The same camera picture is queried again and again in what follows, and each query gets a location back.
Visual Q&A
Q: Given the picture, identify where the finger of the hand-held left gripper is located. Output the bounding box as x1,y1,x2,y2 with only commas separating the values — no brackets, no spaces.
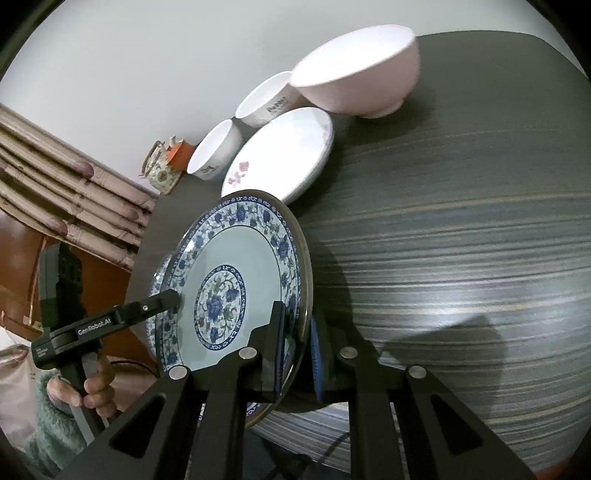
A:
115,290,182,326

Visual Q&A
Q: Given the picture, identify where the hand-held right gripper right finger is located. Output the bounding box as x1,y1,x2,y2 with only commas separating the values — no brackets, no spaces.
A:
310,309,539,480

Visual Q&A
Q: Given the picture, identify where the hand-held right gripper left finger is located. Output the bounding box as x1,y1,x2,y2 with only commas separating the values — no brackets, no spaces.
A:
55,300,287,480

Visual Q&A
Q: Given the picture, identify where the blue floral plate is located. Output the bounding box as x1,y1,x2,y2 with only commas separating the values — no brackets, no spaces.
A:
147,251,278,430
157,189,315,407

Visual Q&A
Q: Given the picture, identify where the small white bowl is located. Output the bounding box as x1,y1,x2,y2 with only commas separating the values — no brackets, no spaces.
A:
187,119,244,182
235,71,305,128

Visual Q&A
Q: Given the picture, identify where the white plate with pink flowers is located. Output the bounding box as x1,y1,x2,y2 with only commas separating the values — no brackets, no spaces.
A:
221,107,334,206

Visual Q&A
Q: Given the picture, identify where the large pink bowl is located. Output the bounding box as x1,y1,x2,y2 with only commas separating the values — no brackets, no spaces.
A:
291,25,421,120

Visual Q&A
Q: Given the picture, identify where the person's left forearm green sleeve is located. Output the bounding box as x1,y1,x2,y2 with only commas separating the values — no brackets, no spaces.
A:
21,369,95,477

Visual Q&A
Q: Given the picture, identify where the person's left hand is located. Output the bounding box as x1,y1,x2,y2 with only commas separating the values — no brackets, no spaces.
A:
46,355,116,418

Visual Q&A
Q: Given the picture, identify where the brown wooden furniture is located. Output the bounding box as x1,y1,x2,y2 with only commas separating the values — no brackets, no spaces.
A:
0,208,160,374

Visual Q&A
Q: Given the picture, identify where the glass holder with orange cup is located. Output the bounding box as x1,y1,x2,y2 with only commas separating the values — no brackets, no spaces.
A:
139,136,183,195

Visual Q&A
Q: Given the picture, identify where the pink pleated curtain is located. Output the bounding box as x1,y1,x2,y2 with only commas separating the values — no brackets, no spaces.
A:
0,104,158,273

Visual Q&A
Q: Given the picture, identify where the orange cup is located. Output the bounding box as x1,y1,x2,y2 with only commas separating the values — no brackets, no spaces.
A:
166,142,197,174

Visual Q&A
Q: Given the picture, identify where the black cable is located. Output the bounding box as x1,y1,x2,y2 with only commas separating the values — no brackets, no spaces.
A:
272,429,356,480

